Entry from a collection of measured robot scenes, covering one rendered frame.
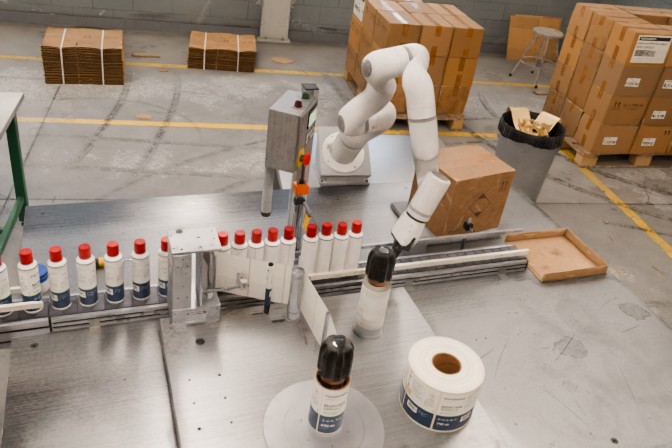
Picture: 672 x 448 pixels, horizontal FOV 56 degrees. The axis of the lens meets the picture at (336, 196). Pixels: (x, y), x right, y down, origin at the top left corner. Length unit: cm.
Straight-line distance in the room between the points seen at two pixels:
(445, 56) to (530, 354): 362
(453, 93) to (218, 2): 294
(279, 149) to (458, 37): 368
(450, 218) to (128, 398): 132
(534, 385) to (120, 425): 117
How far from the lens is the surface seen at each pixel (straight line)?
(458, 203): 246
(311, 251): 206
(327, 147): 276
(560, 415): 202
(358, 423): 173
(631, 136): 572
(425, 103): 202
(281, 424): 170
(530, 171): 447
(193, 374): 182
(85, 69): 588
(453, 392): 168
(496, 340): 217
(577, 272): 258
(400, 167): 304
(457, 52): 546
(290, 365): 185
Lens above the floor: 220
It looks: 30 degrees down
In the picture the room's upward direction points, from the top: 8 degrees clockwise
